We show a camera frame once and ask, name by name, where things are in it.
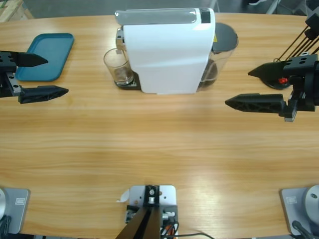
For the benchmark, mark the dark camera mount post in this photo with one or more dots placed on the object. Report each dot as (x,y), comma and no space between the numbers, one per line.
(144,224)

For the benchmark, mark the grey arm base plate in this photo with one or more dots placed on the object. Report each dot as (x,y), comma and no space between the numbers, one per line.
(296,204)
(17,206)

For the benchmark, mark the black and white shoe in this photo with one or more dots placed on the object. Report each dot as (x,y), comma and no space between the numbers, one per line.
(256,2)

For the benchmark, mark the teal plastic tray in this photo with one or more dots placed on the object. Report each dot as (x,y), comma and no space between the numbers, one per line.
(54,44)

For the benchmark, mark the white metal table frame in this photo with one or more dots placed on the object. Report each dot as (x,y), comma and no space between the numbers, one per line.
(271,6)
(217,5)

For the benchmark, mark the white tape scrap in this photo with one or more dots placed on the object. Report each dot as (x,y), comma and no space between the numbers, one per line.
(123,196)

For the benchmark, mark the clear water tank dark lid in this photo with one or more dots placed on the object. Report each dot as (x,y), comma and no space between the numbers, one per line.
(224,32)

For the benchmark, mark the white capsule coffee machine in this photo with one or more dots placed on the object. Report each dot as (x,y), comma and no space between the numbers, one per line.
(169,54)

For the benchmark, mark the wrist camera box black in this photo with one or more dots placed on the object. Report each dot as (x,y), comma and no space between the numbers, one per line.
(313,23)

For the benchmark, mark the clear drinking glass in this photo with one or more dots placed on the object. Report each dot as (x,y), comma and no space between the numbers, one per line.
(114,62)

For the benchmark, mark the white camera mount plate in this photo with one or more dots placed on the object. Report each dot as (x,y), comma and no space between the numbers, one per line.
(167,196)

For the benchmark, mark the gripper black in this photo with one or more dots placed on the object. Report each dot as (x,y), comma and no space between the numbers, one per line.
(6,82)
(306,89)

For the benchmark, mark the red coffee capsule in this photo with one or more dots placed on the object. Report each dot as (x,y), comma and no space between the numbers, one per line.
(282,80)

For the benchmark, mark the black capsule holder with rods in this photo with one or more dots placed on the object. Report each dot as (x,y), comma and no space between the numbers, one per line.
(274,84)

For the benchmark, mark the cardboard box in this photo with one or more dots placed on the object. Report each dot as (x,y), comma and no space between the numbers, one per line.
(12,10)

